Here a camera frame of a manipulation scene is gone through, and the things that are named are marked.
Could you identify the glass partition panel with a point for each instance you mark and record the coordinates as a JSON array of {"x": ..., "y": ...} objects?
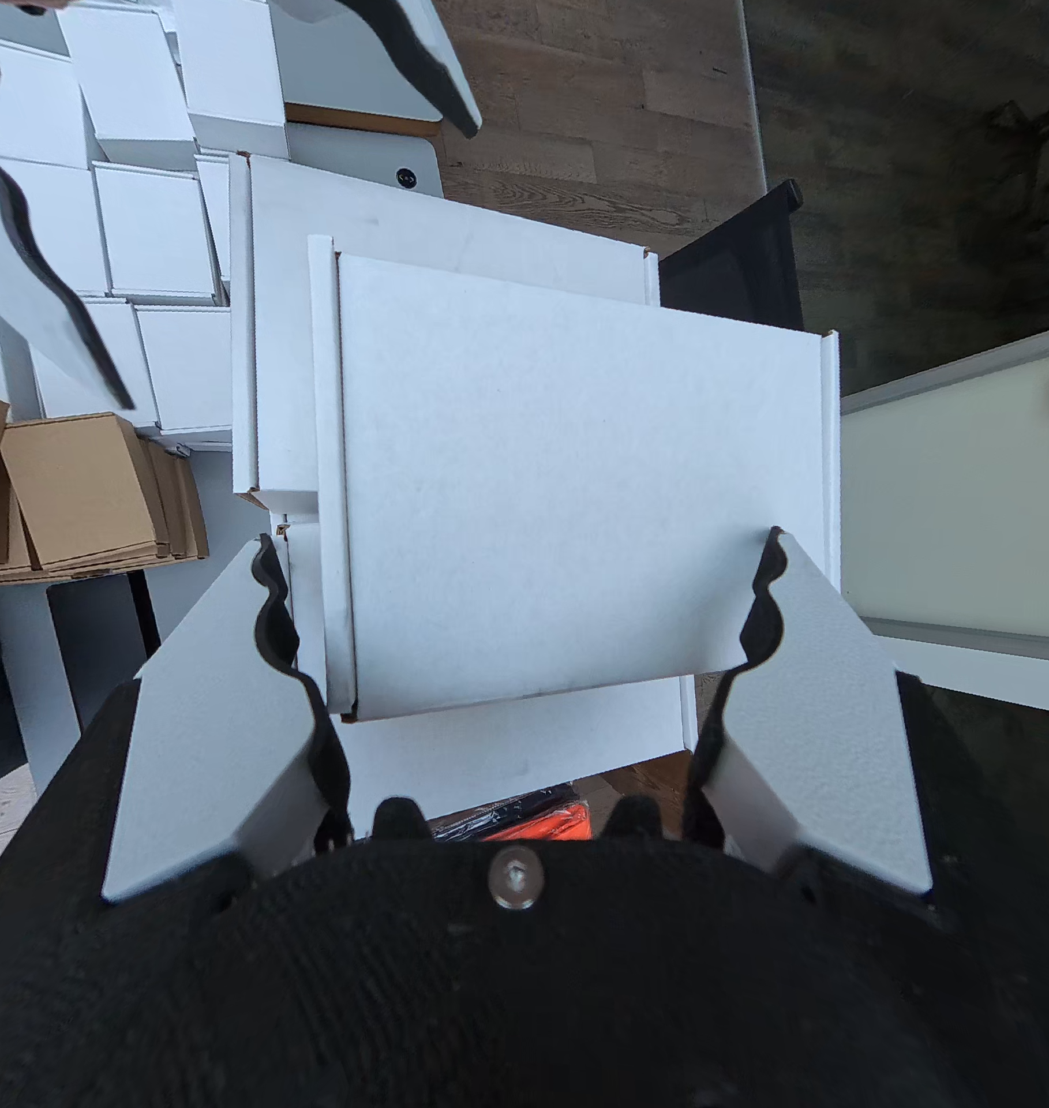
[{"x": 923, "y": 173}]

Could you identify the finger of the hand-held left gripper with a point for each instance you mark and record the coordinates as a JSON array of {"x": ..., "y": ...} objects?
[
  {"x": 14, "y": 286},
  {"x": 351, "y": 69}
]

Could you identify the white cardboard box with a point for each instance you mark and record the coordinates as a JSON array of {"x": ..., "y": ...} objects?
[
  {"x": 490, "y": 225},
  {"x": 576, "y": 476}
]

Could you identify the beige door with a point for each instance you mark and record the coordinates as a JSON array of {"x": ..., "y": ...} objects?
[{"x": 949, "y": 519}]

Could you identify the pile of white boxes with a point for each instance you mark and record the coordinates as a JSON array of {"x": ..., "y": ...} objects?
[{"x": 144, "y": 225}]

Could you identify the stack of wrapped coloured cloths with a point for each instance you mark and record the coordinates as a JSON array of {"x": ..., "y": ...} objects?
[{"x": 550, "y": 822}]

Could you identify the stack of brown flat boxes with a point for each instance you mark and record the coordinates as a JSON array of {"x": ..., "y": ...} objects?
[{"x": 74, "y": 485}]

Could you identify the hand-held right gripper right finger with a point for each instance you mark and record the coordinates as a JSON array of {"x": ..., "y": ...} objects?
[{"x": 827, "y": 753}]

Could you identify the white box wall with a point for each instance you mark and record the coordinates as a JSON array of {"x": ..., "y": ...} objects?
[{"x": 507, "y": 753}]

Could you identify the black mesh chair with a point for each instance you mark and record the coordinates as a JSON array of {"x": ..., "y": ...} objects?
[{"x": 732, "y": 268}]

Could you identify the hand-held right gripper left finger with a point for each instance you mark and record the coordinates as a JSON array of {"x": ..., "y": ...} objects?
[{"x": 204, "y": 762}]

